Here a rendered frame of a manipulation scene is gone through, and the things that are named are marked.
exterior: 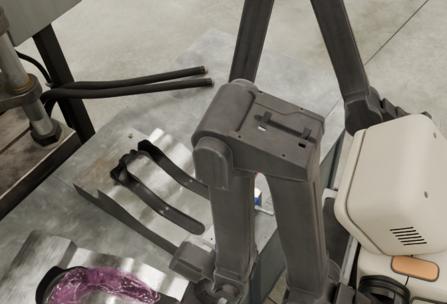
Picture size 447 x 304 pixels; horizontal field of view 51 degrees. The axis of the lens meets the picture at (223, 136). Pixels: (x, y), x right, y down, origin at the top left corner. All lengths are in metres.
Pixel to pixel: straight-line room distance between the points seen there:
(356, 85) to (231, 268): 0.45
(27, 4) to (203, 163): 1.20
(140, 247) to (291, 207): 0.85
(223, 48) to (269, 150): 1.42
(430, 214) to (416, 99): 2.17
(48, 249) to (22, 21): 0.72
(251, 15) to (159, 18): 2.55
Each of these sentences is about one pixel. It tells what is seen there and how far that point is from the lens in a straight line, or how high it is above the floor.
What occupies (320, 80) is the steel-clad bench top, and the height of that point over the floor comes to 0.80.
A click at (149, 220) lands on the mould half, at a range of 1.30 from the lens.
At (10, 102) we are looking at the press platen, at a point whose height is 1.02.
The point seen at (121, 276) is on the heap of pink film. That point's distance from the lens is 1.21.
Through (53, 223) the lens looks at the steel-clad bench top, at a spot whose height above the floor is 0.80.
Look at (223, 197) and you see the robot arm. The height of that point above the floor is 1.48.
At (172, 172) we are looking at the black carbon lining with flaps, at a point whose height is 0.90.
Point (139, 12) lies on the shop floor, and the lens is 3.56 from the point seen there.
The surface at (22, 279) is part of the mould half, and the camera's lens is 1.30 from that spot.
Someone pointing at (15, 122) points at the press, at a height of 0.79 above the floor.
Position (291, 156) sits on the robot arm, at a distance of 0.47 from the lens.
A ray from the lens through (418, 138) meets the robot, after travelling 0.82.
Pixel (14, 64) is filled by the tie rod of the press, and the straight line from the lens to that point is 1.48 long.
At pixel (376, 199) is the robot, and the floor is 1.36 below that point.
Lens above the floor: 1.99
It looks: 50 degrees down
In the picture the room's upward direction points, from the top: 5 degrees counter-clockwise
